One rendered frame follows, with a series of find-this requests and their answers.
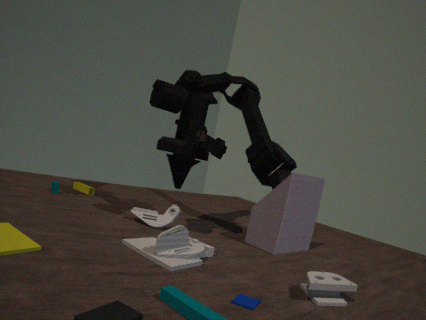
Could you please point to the teal rectangular bar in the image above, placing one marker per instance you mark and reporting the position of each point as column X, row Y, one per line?
column 186, row 305

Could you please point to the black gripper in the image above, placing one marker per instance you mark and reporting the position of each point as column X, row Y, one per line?
column 183, row 157

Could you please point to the yellow rectangular bar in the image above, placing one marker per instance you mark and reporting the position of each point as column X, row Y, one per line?
column 84, row 188

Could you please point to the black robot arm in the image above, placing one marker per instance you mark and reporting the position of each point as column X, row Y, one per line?
column 191, row 96

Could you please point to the blue flat rectangular block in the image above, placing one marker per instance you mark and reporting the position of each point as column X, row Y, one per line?
column 246, row 302

